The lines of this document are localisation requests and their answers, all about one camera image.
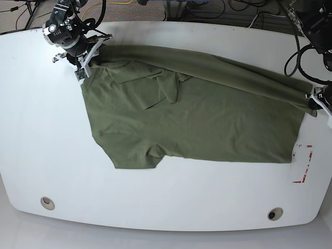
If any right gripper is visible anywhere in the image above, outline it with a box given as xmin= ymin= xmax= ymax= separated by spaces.
xmin=52 ymin=34 xmax=113 ymax=68

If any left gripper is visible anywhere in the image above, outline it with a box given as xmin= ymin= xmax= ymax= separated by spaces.
xmin=306 ymin=87 xmax=332 ymax=116

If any green t-shirt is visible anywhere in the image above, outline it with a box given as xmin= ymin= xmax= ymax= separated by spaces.
xmin=81 ymin=46 xmax=317 ymax=169

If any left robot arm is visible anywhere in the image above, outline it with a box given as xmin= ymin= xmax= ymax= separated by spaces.
xmin=283 ymin=1 xmax=331 ymax=117

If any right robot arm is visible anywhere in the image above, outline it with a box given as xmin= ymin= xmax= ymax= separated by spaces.
xmin=42 ymin=1 xmax=111 ymax=68

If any black tripod stand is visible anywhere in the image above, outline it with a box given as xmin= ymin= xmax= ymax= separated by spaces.
xmin=24 ymin=0 xmax=43 ymax=30

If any red tape rectangle marking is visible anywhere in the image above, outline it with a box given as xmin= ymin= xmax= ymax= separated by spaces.
xmin=289 ymin=144 xmax=314 ymax=184

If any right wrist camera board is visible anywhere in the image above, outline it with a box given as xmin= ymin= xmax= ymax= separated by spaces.
xmin=74 ymin=68 xmax=89 ymax=81

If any yellow cable on floor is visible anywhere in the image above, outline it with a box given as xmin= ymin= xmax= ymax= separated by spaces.
xmin=82 ymin=1 xmax=134 ymax=20

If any right table cable grommet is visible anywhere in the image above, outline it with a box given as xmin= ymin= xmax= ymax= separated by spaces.
xmin=267 ymin=207 xmax=283 ymax=221

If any table cable grommet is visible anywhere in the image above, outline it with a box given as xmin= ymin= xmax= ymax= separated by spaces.
xmin=40 ymin=197 xmax=55 ymax=211
xmin=267 ymin=207 xmax=283 ymax=221

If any left table cable grommet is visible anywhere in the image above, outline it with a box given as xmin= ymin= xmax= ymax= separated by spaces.
xmin=40 ymin=197 xmax=55 ymax=211

